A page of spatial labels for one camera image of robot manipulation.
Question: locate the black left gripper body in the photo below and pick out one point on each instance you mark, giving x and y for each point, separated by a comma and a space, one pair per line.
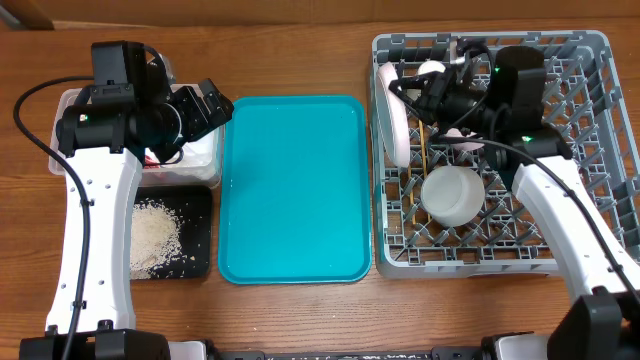
195, 120

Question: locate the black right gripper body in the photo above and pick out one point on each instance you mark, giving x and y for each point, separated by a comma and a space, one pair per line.
446, 99

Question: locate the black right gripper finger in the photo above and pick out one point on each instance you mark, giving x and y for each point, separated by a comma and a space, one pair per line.
405, 104
418, 82

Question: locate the wooden chopstick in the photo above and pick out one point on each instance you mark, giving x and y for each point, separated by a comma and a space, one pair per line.
408, 191
424, 160

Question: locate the large pink plate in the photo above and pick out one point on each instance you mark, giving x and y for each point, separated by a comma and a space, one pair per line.
395, 133

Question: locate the pale green cup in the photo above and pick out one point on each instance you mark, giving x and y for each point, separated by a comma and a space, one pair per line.
427, 67

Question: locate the white napkin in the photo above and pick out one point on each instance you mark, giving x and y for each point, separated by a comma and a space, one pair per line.
200, 152

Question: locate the red snack wrapper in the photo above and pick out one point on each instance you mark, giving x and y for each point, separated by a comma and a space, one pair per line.
149, 163

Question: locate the grey bowl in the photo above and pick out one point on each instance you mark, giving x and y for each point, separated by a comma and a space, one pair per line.
452, 195

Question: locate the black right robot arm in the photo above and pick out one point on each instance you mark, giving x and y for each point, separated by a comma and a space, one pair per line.
495, 99

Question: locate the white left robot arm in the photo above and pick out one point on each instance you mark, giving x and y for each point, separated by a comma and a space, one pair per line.
126, 108

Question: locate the grey dishwasher rack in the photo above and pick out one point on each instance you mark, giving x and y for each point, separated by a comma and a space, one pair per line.
583, 100

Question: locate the clear plastic bin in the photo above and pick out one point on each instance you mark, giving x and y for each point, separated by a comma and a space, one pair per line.
166, 175

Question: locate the black tray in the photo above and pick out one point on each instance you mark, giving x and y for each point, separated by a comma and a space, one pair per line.
194, 205

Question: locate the teal plastic tray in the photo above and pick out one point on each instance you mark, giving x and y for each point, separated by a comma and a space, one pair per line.
295, 198

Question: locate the spilled white rice pile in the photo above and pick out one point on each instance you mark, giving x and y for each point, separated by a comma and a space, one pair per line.
155, 239

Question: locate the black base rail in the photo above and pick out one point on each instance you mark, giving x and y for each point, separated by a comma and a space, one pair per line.
436, 353

